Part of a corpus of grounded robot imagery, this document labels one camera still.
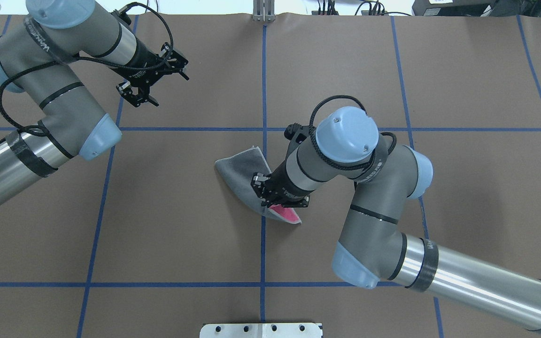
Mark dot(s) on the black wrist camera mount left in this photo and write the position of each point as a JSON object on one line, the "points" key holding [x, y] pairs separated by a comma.
{"points": [[171, 62]]}

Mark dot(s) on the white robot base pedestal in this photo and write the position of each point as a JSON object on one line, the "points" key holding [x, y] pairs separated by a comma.
{"points": [[262, 330]]}

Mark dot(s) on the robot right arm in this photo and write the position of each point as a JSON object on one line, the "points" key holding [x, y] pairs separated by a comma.
{"points": [[370, 248]]}

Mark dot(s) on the aluminium camera mount post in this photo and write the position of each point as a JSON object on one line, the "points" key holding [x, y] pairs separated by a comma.
{"points": [[264, 11]]}

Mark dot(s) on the black device top right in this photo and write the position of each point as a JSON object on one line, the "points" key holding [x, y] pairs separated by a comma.
{"points": [[477, 8]]}

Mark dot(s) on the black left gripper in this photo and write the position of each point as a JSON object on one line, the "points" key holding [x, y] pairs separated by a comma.
{"points": [[140, 61]]}

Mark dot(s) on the pink towel with grey back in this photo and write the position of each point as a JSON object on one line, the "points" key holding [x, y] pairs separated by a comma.
{"points": [[244, 174]]}

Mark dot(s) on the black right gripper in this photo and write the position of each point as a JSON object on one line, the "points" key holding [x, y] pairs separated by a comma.
{"points": [[285, 189]]}

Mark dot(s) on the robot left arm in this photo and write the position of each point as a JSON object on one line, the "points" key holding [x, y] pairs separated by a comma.
{"points": [[54, 116]]}

